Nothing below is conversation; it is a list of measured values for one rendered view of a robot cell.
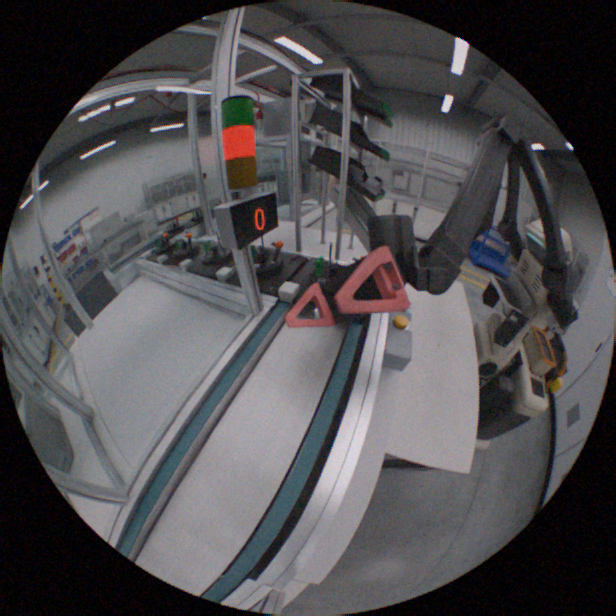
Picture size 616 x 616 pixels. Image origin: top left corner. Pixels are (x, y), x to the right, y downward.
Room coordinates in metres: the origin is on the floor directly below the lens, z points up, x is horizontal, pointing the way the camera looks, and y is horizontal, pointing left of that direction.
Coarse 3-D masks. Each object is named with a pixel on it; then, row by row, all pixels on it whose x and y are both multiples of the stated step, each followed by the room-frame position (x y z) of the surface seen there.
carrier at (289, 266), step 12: (252, 252) 0.57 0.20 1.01; (264, 252) 0.54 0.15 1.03; (264, 264) 0.52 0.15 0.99; (276, 264) 0.52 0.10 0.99; (288, 264) 0.55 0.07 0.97; (300, 264) 0.55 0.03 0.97; (264, 276) 0.48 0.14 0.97; (276, 276) 0.48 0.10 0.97; (288, 276) 0.48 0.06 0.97; (264, 288) 0.41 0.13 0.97; (276, 288) 0.41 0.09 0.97
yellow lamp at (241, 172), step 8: (232, 160) 0.29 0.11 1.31; (240, 160) 0.29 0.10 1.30; (248, 160) 0.30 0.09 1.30; (232, 168) 0.29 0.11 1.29; (240, 168) 0.29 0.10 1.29; (248, 168) 0.30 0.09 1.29; (256, 168) 0.32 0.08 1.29; (232, 176) 0.29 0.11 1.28; (240, 176) 0.29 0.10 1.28; (248, 176) 0.30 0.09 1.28; (256, 176) 0.31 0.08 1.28; (232, 184) 0.29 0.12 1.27; (240, 184) 0.29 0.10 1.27; (248, 184) 0.30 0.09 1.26; (256, 184) 0.31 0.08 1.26
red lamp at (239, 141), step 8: (232, 128) 0.29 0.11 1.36; (240, 128) 0.29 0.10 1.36; (248, 128) 0.30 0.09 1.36; (224, 136) 0.30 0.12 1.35; (232, 136) 0.29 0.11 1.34; (240, 136) 0.29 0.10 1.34; (248, 136) 0.30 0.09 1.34; (224, 144) 0.30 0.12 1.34; (232, 144) 0.29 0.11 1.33; (240, 144) 0.29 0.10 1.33; (248, 144) 0.30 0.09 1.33; (224, 152) 0.30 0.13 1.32; (232, 152) 0.29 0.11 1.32; (240, 152) 0.29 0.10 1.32; (248, 152) 0.30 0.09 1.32
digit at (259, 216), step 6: (252, 204) 0.29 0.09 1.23; (258, 204) 0.31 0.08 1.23; (264, 204) 0.32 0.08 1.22; (252, 210) 0.29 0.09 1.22; (258, 210) 0.31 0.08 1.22; (264, 210) 0.32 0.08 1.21; (252, 216) 0.29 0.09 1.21; (258, 216) 0.30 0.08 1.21; (264, 216) 0.32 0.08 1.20; (252, 222) 0.29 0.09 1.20; (258, 222) 0.30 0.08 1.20; (264, 222) 0.32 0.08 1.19; (252, 228) 0.29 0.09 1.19; (258, 228) 0.30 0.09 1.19; (264, 228) 0.32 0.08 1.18; (258, 234) 0.30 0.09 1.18
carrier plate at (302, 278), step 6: (312, 258) 0.60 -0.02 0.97; (306, 264) 0.55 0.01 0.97; (312, 264) 0.55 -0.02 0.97; (324, 264) 0.55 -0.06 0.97; (300, 270) 0.51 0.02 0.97; (306, 270) 0.51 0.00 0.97; (312, 270) 0.51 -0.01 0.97; (300, 276) 0.47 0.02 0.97; (306, 276) 0.47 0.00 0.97; (294, 282) 0.44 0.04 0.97; (300, 282) 0.44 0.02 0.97; (306, 282) 0.44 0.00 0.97; (300, 288) 0.41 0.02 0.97; (306, 288) 0.41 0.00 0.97; (300, 294) 0.38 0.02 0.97; (294, 300) 0.36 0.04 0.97; (330, 300) 0.36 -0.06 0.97; (306, 306) 0.35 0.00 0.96; (312, 306) 0.34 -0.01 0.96
